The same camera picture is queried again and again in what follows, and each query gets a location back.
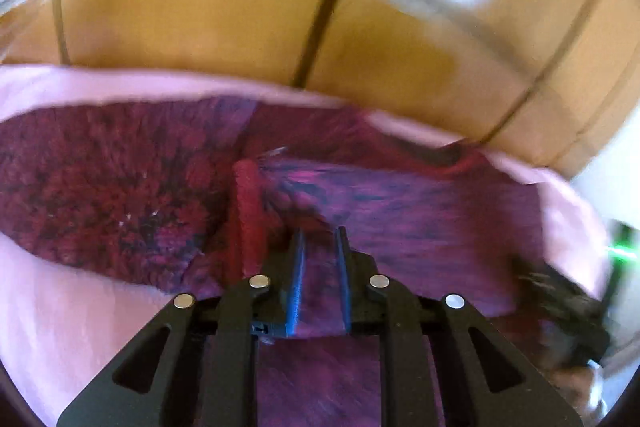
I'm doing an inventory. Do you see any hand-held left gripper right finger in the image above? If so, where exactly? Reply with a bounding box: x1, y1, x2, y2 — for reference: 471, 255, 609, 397
334, 226, 584, 427

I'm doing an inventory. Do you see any pink bed sheet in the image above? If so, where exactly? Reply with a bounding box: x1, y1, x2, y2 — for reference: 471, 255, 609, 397
0, 64, 610, 427

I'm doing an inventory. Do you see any red floral patterned garment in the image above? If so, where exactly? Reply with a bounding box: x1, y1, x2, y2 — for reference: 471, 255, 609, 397
0, 94, 551, 427

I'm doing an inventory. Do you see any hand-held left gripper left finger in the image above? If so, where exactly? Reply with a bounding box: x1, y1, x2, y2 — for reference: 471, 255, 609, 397
56, 227, 307, 427

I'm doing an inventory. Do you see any person's right hand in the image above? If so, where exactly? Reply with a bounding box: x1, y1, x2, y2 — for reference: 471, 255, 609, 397
546, 347, 608, 418

